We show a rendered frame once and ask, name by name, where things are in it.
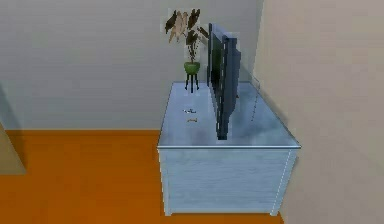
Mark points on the dark flat television set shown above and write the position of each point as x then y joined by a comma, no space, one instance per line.
226,90

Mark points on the small grey key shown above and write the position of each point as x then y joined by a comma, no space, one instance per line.
189,111

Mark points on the small tan key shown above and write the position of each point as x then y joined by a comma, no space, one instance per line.
192,120

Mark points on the house plant in green pot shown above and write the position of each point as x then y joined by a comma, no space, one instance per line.
191,66

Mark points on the pale blue cabinet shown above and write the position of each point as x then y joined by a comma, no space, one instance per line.
223,180

